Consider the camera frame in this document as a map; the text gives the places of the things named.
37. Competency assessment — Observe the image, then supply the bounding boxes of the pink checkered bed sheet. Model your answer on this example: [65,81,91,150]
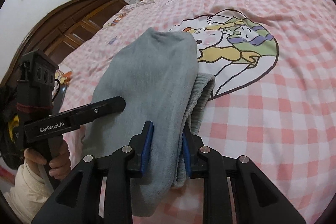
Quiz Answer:
[62,0,335,223]

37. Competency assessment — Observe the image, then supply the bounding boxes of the left hand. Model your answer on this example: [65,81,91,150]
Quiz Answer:
[24,141,71,180]

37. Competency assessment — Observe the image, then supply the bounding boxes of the wooden headboard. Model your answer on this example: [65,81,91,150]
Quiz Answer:
[1,0,126,88]

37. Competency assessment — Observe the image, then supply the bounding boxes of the cream sleeve left forearm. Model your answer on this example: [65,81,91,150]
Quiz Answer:
[3,162,51,223]

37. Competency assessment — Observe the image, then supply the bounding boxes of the grey pants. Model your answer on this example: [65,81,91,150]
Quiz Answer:
[82,28,215,217]

